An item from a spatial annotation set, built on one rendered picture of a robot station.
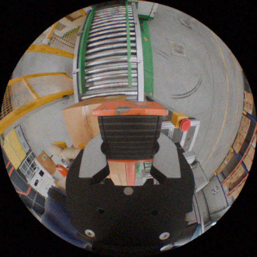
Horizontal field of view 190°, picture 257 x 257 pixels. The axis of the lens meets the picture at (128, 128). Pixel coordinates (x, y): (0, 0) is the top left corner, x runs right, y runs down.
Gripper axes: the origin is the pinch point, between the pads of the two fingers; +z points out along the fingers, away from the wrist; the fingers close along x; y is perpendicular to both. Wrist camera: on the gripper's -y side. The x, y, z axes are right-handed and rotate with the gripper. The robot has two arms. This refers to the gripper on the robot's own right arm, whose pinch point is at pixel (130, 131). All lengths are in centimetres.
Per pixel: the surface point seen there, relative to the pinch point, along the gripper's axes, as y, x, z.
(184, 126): 9.0, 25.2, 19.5
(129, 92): -1, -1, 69
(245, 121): 6, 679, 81
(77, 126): 12.7, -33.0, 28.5
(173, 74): -35, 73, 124
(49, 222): 19.0, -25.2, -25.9
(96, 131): 16.4, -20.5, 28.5
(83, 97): -1, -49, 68
